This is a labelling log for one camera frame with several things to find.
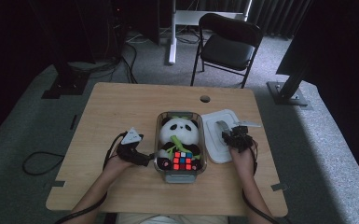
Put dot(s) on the white desk frame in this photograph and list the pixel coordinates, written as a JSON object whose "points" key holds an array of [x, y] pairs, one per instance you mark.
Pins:
{"points": [[173, 37]]}

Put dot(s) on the black stand with base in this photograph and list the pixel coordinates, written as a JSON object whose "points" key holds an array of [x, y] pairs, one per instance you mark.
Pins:
{"points": [[66, 84], [287, 93]]}

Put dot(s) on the panda plush toy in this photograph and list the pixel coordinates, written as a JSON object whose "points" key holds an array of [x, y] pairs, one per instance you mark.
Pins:
{"points": [[180, 130]]}

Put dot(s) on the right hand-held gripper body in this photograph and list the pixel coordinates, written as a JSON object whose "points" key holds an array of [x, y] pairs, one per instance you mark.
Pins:
{"points": [[241, 141]]}

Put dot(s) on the colourful puzzle cube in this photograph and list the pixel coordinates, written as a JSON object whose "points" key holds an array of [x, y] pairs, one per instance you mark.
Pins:
{"points": [[182, 160]]}

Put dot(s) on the person's right hand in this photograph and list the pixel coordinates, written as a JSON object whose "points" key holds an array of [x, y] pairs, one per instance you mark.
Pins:
{"points": [[244, 163]]}

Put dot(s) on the person's left hand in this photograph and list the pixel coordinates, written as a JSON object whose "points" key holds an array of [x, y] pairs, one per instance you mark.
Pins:
{"points": [[116, 165]]}

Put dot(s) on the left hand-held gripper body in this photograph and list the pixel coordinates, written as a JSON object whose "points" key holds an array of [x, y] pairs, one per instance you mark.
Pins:
{"points": [[127, 151]]}

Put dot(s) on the clear plastic storage box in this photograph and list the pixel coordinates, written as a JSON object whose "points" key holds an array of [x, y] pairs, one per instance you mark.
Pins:
{"points": [[180, 178]]}

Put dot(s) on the grey tape strip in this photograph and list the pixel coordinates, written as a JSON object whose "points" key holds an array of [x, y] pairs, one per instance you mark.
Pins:
{"points": [[58, 183], [279, 187]]}

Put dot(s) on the dark pleated curtain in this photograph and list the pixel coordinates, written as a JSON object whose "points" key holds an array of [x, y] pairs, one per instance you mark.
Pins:
{"points": [[276, 15]]}

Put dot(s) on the white storage box lid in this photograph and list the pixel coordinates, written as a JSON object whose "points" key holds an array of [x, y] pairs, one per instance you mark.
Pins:
{"points": [[214, 146]]}

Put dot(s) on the black folding chair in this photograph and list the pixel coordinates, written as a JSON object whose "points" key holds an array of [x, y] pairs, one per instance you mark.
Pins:
{"points": [[228, 51]]}

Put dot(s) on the person's beige trousers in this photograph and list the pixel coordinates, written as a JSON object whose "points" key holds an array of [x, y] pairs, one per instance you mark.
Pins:
{"points": [[168, 219]]}

